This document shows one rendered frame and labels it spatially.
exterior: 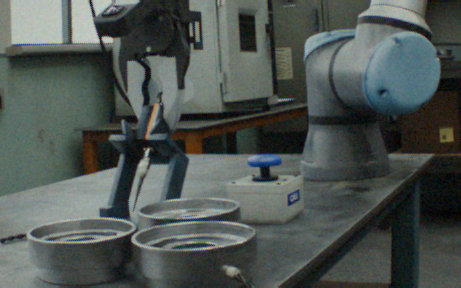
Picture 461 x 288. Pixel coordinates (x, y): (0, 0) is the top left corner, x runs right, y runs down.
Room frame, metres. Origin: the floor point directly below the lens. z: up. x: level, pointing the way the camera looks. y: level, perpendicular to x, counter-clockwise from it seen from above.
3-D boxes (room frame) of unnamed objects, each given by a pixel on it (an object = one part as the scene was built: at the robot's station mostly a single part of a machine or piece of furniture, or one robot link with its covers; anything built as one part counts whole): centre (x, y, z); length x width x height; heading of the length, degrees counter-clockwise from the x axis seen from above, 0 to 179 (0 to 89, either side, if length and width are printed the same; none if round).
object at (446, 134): (4.04, -1.28, 0.64); 0.49 x 0.40 x 0.37; 69
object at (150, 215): (0.69, 0.04, 0.82); 0.10 x 0.10 x 0.04
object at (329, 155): (1.12, -0.19, 0.85); 0.15 x 0.15 x 0.10
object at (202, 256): (0.57, 0.03, 0.82); 0.10 x 0.10 x 0.04
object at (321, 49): (1.11, -0.20, 0.97); 0.13 x 0.12 x 0.14; 20
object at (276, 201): (0.82, -0.05, 0.82); 0.08 x 0.07 x 0.05; 154
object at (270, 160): (0.82, -0.04, 0.85); 0.04 x 0.04 x 0.05
